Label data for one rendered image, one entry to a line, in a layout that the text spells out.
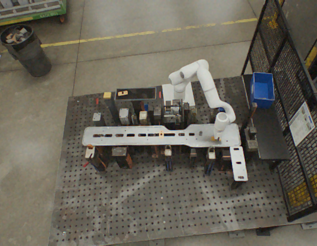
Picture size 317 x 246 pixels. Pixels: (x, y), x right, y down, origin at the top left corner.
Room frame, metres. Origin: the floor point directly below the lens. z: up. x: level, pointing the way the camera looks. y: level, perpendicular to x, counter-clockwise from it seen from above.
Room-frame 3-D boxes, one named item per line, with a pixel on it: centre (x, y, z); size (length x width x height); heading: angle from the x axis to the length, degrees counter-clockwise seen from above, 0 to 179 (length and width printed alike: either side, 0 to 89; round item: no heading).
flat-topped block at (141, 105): (1.35, 0.17, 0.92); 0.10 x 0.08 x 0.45; 82
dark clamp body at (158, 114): (1.19, -0.01, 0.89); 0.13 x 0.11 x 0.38; 172
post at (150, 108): (1.21, 0.05, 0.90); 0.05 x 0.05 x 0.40; 82
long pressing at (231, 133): (0.98, 0.01, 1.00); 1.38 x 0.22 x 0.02; 82
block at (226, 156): (0.72, -0.52, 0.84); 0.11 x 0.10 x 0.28; 172
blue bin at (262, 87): (1.24, -0.96, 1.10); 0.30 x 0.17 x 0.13; 162
